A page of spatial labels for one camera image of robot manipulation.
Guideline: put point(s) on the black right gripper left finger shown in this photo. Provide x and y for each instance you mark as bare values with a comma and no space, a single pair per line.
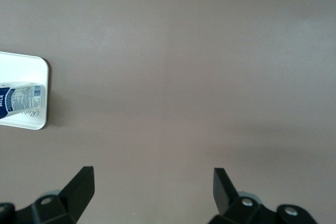
76,195

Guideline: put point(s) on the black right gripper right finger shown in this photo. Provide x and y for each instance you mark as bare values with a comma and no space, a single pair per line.
227,200

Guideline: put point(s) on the blue white milk carton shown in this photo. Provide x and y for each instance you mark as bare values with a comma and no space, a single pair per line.
21,100

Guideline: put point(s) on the white rabbit print tray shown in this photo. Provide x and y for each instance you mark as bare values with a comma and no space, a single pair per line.
23,66

